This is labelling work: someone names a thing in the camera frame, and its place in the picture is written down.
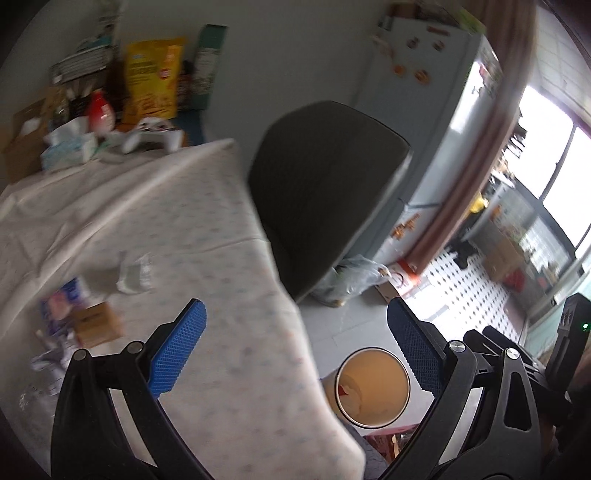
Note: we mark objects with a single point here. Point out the purple Vinda tissue packet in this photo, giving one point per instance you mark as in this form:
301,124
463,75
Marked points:
58,307

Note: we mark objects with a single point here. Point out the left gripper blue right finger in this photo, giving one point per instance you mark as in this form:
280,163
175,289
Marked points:
504,441

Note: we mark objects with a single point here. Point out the yellow snack bag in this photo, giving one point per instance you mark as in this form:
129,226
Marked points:
151,70

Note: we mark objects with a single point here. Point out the clear plastic bag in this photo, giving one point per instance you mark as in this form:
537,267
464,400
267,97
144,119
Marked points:
349,279

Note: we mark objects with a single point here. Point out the white game controller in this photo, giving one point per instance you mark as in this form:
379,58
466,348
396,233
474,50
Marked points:
153,130

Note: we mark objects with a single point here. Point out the orange white box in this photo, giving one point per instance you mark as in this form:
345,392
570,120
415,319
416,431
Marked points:
402,281

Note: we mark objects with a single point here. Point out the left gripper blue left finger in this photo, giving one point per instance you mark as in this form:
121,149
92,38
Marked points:
88,440

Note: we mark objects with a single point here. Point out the small brown carton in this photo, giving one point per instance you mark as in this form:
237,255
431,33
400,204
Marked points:
96,325

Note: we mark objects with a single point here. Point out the blue tissue pack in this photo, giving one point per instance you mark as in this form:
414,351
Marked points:
69,145

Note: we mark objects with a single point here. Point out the white hanging packet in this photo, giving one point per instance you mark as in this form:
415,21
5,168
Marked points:
107,31

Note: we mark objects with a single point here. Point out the white wrapper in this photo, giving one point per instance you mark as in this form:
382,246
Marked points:
134,274

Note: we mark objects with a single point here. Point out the red white bottle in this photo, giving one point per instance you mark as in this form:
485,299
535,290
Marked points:
101,117

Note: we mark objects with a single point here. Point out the brown cardboard box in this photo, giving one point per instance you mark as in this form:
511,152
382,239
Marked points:
22,155

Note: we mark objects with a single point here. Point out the black wire basket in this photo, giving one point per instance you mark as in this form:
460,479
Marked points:
81,64

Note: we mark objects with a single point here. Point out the green tall box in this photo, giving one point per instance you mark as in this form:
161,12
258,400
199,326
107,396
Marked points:
205,65

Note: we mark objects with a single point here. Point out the white dotted tablecloth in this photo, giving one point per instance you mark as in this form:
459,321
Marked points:
248,402

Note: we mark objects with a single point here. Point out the grey upholstered chair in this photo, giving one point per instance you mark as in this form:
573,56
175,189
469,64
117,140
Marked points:
320,176

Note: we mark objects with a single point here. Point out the white refrigerator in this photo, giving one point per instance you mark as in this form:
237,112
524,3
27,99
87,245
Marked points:
435,85

